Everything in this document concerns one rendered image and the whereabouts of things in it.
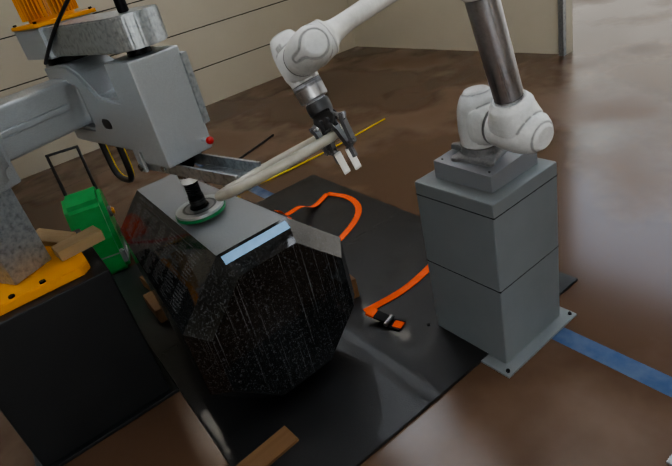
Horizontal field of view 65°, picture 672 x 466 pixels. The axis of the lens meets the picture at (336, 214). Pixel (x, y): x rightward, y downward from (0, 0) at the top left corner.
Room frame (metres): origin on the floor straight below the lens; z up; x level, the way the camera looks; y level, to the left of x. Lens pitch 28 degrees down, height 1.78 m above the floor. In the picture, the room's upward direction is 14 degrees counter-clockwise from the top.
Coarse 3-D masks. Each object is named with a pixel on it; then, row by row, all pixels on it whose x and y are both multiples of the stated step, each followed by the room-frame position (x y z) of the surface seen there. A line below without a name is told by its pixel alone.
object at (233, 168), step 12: (204, 156) 2.06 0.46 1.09; (216, 156) 2.00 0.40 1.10; (156, 168) 2.16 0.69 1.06; (168, 168) 2.08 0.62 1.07; (180, 168) 2.00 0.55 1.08; (192, 168) 1.93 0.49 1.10; (204, 168) 2.02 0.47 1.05; (216, 168) 1.98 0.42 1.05; (228, 168) 1.95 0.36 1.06; (240, 168) 1.89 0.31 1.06; (252, 168) 1.83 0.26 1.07; (204, 180) 1.89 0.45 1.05; (216, 180) 1.83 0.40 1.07; (228, 180) 1.77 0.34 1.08
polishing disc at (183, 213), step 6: (210, 198) 2.16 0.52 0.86; (186, 204) 2.16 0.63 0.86; (210, 204) 2.10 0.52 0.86; (216, 204) 2.08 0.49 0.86; (222, 204) 2.08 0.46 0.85; (180, 210) 2.11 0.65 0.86; (186, 210) 2.10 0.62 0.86; (198, 210) 2.07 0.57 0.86; (204, 210) 2.05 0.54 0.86; (210, 210) 2.03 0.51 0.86; (216, 210) 2.04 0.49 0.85; (180, 216) 2.05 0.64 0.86; (186, 216) 2.04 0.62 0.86; (192, 216) 2.02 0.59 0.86; (198, 216) 2.01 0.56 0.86; (204, 216) 2.01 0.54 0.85
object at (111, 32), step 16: (80, 16) 2.55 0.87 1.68; (96, 16) 2.28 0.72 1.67; (112, 16) 2.02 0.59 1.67; (128, 16) 1.99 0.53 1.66; (144, 16) 2.01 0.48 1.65; (160, 16) 2.10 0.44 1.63; (16, 32) 2.62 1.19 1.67; (32, 32) 2.48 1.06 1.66; (48, 32) 2.39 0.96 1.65; (64, 32) 2.27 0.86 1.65; (80, 32) 2.16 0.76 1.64; (96, 32) 2.06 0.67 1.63; (112, 32) 1.99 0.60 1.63; (128, 32) 1.98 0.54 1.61; (144, 32) 2.00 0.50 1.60; (160, 32) 2.05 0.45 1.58; (32, 48) 2.54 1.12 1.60; (64, 48) 2.32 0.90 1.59; (80, 48) 2.21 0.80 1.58; (96, 48) 2.10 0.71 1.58; (112, 48) 2.01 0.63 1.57; (128, 48) 1.98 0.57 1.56; (144, 48) 2.08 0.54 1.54; (48, 64) 2.55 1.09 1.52
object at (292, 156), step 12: (300, 144) 1.82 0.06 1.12; (312, 144) 1.43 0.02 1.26; (324, 144) 1.44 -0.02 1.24; (276, 156) 1.83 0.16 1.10; (288, 156) 1.40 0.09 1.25; (300, 156) 1.40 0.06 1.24; (264, 168) 1.80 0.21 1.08; (276, 168) 1.38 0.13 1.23; (240, 180) 1.73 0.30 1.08; (252, 180) 1.39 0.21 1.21; (264, 180) 1.39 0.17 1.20; (216, 192) 1.57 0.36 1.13; (228, 192) 1.43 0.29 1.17; (240, 192) 1.41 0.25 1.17
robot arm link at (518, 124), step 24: (480, 0) 1.59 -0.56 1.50; (480, 24) 1.61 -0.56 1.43; (504, 24) 1.61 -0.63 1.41; (480, 48) 1.64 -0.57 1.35; (504, 48) 1.61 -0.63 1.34; (504, 72) 1.62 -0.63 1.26; (504, 96) 1.64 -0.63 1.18; (528, 96) 1.65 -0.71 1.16; (504, 120) 1.63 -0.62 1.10; (528, 120) 1.61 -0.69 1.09; (504, 144) 1.66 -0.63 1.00; (528, 144) 1.58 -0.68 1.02
